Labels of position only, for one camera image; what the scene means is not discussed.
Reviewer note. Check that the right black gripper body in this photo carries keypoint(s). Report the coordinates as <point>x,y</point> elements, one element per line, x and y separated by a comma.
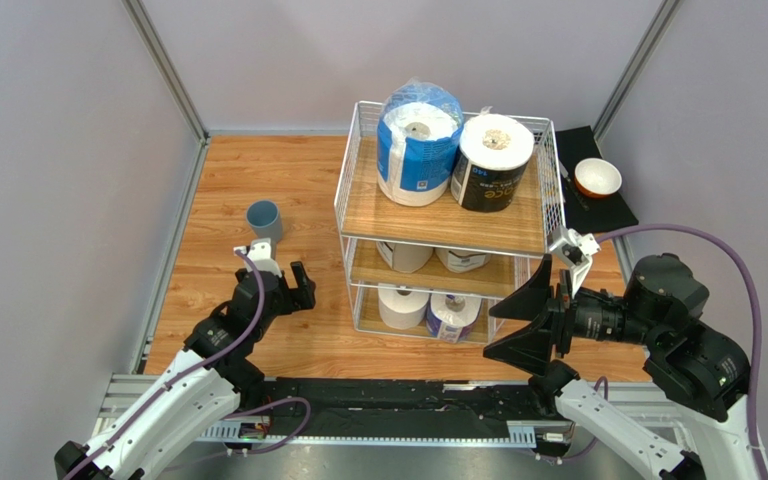
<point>562,319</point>

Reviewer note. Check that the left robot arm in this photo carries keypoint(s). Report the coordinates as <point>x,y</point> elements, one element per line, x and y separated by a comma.
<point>210,379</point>

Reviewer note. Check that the dark handled knife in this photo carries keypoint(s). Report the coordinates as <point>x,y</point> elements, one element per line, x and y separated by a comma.
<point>572,188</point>

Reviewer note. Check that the blue grey cup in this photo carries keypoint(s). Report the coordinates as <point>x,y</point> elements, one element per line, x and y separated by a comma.
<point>264,219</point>

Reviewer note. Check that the white wire wooden shelf rack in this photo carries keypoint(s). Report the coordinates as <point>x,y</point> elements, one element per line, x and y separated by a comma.
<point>515,238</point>

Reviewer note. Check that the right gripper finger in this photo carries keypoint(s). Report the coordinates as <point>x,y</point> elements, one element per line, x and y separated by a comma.
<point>530,349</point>
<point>528,301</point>

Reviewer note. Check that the blue paper towel roll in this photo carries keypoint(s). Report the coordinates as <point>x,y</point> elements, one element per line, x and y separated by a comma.
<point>418,133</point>

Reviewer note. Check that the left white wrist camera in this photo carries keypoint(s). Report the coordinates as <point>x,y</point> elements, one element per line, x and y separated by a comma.
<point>262,254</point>

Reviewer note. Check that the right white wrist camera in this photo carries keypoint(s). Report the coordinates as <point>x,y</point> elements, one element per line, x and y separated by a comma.
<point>576,251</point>

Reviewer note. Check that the plain white paper towel roll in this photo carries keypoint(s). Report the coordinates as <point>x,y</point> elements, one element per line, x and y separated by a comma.
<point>402,309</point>

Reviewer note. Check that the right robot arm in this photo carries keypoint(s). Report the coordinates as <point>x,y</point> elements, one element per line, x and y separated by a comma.
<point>703,372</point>

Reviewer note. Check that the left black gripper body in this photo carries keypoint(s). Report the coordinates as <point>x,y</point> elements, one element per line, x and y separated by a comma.
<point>283,305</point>

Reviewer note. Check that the white roll blue label wrapper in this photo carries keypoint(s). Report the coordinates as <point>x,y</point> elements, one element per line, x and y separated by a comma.
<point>451,318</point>

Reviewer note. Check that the brown paper roll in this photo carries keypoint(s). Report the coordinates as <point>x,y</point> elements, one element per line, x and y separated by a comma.
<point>462,261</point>
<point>403,257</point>

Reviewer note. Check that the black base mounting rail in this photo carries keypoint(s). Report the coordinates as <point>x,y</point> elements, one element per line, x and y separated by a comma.
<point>403,410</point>

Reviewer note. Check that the white roll dark brown wrapper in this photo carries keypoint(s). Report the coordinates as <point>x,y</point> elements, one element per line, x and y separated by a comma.
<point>491,159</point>

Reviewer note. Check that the orange white bowl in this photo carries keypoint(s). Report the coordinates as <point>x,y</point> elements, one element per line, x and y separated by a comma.
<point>597,178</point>

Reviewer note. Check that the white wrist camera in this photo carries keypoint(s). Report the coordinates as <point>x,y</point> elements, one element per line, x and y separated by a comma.
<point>576,251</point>
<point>262,254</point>

